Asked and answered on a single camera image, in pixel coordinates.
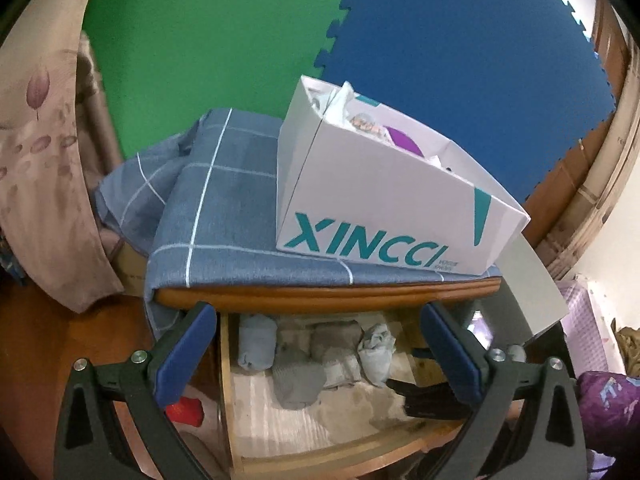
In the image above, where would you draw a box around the purple underwear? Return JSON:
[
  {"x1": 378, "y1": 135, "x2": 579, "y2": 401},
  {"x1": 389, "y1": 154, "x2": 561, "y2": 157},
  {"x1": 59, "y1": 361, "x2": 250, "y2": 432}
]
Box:
[{"x1": 386, "y1": 126, "x2": 424, "y2": 158}]

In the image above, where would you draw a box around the floral beige pillow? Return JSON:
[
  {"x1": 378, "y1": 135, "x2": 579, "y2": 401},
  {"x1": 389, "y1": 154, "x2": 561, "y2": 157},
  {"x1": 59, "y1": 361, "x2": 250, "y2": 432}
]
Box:
[{"x1": 1, "y1": 0, "x2": 124, "y2": 313}]

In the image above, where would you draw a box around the wooden nightstand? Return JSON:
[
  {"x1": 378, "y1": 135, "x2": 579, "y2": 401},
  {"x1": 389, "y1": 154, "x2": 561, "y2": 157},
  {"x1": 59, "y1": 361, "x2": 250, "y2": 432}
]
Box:
[{"x1": 154, "y1": 278, "x2": 502, "y2": 479}]

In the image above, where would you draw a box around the grey underwear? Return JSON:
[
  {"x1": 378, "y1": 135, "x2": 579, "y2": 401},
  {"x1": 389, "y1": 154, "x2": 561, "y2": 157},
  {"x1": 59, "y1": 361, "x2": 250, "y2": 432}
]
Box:
[{"x1": 271, "y1": 344, "x2": 326, "y2": 411}]

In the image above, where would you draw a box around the red object on floor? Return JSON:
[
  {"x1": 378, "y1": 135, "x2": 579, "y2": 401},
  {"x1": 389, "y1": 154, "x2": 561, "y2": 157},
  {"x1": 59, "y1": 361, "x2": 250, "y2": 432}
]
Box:
[{"x1": 165, "y1": 396, "x2": 205, "y2": 428}]

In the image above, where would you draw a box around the green foam mat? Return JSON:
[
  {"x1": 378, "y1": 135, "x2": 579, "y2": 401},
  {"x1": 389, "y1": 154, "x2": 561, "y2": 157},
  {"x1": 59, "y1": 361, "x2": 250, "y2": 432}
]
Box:
[{"x1": 84, "y1": 0, "x2": 343, "y2": 156}]

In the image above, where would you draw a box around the blue checked cloth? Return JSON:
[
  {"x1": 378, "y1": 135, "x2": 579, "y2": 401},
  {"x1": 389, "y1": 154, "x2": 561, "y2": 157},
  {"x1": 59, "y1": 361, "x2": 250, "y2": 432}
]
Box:
[{"x1": 93, "y1": 108, "x2": 501, "y2": 335}]

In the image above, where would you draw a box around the light blue rolled underwear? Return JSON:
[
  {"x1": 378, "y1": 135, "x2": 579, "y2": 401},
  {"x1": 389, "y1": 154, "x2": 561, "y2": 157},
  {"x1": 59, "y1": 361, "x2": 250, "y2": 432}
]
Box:
[{"x1": 238, "y1": 314, "x2": 278, "y2": 372}]

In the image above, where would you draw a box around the wooden drawer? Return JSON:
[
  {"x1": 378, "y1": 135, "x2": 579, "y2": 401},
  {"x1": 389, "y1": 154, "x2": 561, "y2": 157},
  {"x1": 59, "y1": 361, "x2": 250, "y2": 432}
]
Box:
[{"x1": 218, "y1": 314, "x2": 462, "y2": 479}]

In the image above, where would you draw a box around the white underwear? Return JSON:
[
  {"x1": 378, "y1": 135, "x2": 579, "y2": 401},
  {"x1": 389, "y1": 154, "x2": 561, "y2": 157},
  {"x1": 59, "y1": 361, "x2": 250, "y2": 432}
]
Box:
[{"x1": 357, "y1": 323, "x2": 396, "y2": 387}]

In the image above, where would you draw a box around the brown crumpled cloth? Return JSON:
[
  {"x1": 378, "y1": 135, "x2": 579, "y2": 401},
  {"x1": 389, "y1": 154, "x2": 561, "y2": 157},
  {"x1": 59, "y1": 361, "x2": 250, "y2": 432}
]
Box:
[{"x1": 611, "y1": 318, "x2": 640, "y2": 378}]

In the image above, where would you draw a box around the white XINCCI shoe box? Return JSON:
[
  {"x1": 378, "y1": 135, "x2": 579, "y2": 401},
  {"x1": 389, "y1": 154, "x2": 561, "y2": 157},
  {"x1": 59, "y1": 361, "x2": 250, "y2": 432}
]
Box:
[{"x1": 277, "y1": 76, "x2": 529, "y2": 275}]

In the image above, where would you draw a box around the white knitted garment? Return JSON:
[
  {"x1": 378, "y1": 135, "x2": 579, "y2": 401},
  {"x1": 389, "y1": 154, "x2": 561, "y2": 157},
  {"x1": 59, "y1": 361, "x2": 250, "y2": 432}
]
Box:
[{"x1": 310, "y1": 321, "x2": 363, "y2": 389}]

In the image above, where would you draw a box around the blue foam mat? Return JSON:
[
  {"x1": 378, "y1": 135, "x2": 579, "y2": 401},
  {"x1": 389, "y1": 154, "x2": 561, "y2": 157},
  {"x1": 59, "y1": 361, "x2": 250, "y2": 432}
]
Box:
[{"x1": 316, "y1": 0, "x2": 615, "y2": 200}]

